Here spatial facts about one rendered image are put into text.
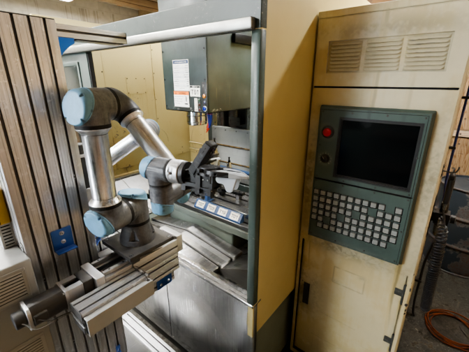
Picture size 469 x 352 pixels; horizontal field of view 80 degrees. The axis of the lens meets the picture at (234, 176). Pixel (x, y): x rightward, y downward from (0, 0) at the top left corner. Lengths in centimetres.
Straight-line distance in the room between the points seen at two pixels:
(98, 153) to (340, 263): 130
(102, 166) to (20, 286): 51
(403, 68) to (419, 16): 18
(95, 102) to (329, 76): 99
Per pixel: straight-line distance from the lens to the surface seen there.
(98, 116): 103
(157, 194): 93
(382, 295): 170
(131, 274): 127
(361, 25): 141
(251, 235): 126
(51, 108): 121
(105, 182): 110
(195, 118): 220
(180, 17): 136
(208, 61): 190
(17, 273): 127
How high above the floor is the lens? 183
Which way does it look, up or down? 19 degrees down
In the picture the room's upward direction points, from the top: straight up
